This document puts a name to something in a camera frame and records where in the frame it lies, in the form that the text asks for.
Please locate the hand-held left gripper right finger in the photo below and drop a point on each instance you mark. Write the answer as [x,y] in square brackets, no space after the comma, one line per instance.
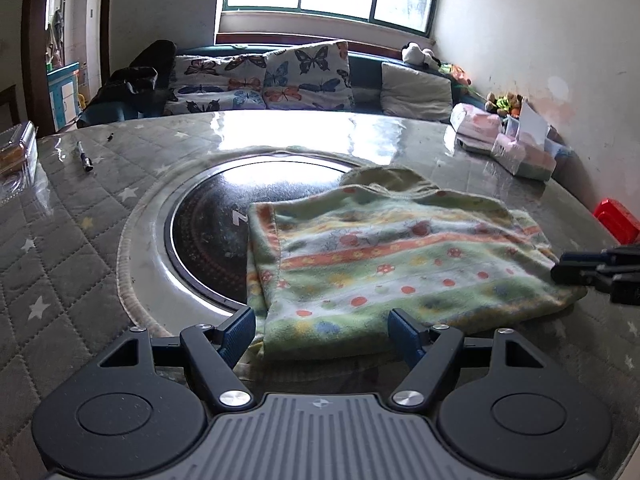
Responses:
[402,332]

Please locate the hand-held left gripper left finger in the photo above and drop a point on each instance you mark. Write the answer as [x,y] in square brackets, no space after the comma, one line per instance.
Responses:
[237,332]

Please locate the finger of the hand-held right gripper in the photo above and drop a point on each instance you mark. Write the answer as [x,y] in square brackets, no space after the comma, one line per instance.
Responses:
[575,258]
[570,276]

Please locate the patterned green child's shirt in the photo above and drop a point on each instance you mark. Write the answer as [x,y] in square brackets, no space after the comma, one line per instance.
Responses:
[400,260]

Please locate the hanging clothes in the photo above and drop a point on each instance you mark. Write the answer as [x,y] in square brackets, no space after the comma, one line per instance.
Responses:
[56,35]

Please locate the red plastic stool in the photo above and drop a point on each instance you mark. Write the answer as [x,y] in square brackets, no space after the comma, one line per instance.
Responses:
[617,220]

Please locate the soft tissue pack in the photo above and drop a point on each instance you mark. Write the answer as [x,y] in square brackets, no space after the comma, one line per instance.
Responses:
[525,161]

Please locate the round built-in hotplate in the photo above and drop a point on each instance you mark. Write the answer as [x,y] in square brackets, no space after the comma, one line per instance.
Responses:
[210,220]

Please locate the clear plastic storage box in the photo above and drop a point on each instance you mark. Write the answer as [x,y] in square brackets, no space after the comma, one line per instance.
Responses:
[557,142]

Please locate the white tissue sheet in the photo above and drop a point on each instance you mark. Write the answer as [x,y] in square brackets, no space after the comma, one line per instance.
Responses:
[531,122]

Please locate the pink tissue pack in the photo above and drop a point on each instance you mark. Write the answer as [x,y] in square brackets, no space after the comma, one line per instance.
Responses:
[477,122]

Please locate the group of brown plush toys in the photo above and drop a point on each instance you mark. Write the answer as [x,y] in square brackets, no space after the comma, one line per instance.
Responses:
[502,103]

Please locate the orange and green plush toy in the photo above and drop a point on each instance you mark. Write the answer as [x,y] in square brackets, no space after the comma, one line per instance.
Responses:
[456,74]

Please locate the white cushion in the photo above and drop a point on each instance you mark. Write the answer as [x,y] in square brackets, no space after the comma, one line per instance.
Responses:
[415,90]

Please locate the black marker pen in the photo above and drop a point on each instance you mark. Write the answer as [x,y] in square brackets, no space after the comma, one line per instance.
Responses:
[84,156]

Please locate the white plush toy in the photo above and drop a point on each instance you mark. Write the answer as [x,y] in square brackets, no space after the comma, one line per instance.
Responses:
[432,57]

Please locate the butterfly print cushion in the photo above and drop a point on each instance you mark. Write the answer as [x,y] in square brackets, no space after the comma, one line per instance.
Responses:
[310,75]
[215,80]

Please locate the teal sofa bench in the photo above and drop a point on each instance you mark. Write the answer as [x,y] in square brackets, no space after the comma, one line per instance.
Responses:
[365,80]

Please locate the panda plush toy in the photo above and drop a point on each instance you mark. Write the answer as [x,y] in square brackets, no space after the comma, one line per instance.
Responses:
[412,54]

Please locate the black open bag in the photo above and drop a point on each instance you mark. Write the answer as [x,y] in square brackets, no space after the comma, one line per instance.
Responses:
[130,85]

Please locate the clear plastic container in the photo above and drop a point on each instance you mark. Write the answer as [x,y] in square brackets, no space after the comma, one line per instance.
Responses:
[20,160]

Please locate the black backpack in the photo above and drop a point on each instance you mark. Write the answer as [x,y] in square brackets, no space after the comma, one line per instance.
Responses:
[155,57]

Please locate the blue and white cabinet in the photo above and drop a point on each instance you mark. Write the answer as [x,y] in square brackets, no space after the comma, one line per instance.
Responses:
[64,95]

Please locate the dark wooden door frame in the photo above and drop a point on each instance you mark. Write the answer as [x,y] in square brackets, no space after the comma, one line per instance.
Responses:
[32,50]

